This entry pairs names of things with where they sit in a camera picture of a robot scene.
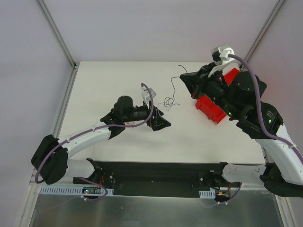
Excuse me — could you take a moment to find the thin purple wire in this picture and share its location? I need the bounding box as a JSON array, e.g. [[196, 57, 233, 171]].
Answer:
[[158, 64, 189, 110]]

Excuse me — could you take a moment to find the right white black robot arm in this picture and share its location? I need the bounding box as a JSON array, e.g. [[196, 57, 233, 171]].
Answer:
[[180, 63, 303, 198]]

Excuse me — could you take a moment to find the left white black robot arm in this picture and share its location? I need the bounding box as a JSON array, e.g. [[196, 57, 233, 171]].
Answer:
[[31, 96, 171, 185]]

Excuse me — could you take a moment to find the red plastic bin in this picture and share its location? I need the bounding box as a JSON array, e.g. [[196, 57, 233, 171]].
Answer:
[[196, 68, 240, 124]]

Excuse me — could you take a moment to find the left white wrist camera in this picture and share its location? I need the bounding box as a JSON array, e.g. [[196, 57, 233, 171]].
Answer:
[[141, 87, 157, 105]]

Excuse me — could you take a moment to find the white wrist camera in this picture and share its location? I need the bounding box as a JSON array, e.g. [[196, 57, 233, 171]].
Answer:
[[141, 87, 157, 105], [208, 44, 234, 78]]

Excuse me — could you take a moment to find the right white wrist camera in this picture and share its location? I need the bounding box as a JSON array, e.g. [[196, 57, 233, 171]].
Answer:
[[208, 44, 234, 78]]

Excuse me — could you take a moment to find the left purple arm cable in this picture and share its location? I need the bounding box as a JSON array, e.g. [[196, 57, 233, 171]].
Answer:
[[35, 82, 154, 184]]

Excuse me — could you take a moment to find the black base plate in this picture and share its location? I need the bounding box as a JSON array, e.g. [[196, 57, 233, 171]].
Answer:
[[88, 161, 240, 198]]

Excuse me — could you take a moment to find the left aluminium frame post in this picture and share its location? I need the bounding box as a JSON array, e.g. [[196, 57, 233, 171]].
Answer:
[[35, 0, 80, 69]]

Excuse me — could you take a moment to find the aluminium frame post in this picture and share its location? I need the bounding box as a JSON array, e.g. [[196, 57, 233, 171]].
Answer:
[[35, 0, 80, 69], [244, 0, 287, 62]]

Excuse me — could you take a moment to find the right white cable duct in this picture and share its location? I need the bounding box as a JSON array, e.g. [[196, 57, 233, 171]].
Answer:
[[199, 188, 216, 199]]

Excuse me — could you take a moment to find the white cable duct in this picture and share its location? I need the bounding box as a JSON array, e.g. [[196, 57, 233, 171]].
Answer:
[[40, 186, 106, 197], [199, 188, 216, 199]]

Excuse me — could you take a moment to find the left white cable duct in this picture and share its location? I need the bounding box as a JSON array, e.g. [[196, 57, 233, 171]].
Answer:
[[40, 186, 106, 197]]

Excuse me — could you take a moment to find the right aluminium frame post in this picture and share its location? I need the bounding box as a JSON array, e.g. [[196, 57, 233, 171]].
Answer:
[[244, 0, 287, 62]]

